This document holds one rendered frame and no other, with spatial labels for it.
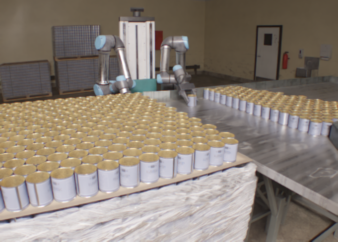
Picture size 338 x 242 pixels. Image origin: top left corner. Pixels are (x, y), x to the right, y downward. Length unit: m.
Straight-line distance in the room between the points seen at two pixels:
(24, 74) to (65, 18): 2.83
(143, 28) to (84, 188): 2.04
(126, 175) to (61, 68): 7.47
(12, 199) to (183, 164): 0.54
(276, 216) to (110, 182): 0.95
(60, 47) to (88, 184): 7.49
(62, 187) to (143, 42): 2.03
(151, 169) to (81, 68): 7.56
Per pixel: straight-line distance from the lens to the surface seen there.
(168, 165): 0.86
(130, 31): 2.58
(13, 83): 8.18
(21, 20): 9.80
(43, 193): 0.77
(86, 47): 8.26
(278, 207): 1.44
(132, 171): 0.80
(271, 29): 9.31
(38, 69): 8.11
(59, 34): 8.16
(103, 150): 0.94
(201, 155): 0.92
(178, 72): 2.01
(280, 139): 1.40
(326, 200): 0.97
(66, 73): 8.22
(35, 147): 1.04
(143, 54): 2.61
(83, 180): 0.77
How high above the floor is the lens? 1.56
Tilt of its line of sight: 17 degrees down
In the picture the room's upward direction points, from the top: straight up
